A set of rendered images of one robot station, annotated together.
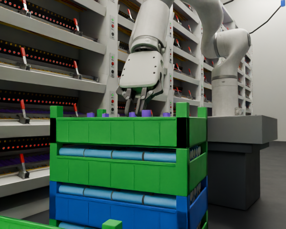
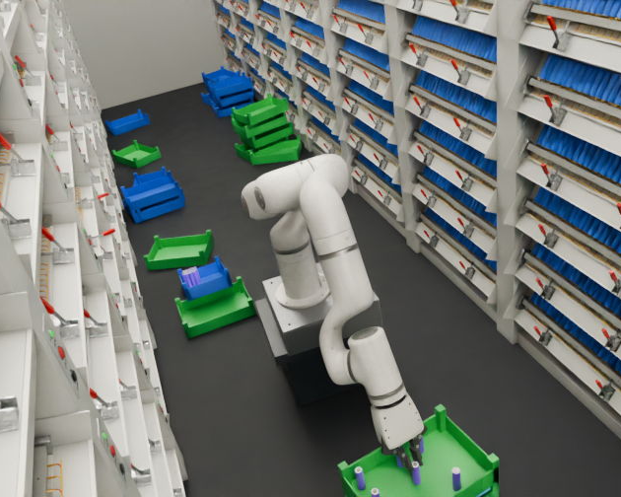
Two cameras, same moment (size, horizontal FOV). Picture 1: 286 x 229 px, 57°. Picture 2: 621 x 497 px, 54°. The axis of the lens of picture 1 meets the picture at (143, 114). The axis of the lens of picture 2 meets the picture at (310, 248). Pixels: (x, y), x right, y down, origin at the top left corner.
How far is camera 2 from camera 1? 1.42 m
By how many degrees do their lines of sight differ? 55
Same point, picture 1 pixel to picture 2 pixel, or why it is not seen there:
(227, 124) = not seen: hidden behind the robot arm
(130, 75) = (398, 434)
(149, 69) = (413, 419)
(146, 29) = (393, 380)
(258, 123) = (376, 309)
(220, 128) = not seen: hidden behind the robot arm
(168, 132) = (488, 480)
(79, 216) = not seen: outside the picture
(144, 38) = (397, 393)
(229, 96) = (311, 269)
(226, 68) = (301, 237)
